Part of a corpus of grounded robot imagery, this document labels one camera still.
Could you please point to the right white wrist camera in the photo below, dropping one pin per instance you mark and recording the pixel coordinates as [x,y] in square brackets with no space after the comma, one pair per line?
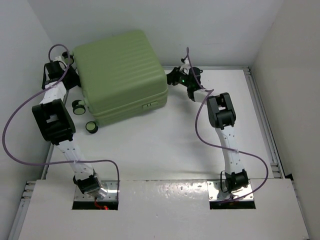
[185,67]

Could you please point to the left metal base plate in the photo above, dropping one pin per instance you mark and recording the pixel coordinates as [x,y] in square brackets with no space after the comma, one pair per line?
[107,193]

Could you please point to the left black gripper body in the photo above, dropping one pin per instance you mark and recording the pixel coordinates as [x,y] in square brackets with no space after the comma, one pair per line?
[72,77]

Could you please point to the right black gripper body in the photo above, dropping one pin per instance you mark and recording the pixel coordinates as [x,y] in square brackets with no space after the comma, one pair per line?
[182,79]

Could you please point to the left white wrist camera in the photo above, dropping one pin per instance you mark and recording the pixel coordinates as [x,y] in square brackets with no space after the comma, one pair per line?
[60,60]

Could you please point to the green suitcase blue lining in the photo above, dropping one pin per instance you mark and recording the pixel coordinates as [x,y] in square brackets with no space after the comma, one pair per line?
[120,77]

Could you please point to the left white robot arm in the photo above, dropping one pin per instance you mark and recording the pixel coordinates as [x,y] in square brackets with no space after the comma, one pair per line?
[57,126]

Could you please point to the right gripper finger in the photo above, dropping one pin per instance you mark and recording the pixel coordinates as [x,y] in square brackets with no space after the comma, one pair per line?
[170,79]
[173,73]

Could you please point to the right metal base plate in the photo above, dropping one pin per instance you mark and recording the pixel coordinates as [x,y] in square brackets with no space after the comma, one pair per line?
[215,194]

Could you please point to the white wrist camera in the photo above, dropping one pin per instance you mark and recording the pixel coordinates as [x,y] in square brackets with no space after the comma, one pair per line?
[185,67]
[60,60]

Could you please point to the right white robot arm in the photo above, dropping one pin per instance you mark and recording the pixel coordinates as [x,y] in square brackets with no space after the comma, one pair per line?
[222,117]

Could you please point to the metal base plate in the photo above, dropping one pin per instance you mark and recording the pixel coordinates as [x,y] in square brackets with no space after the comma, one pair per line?
[215,194]
[107,193]

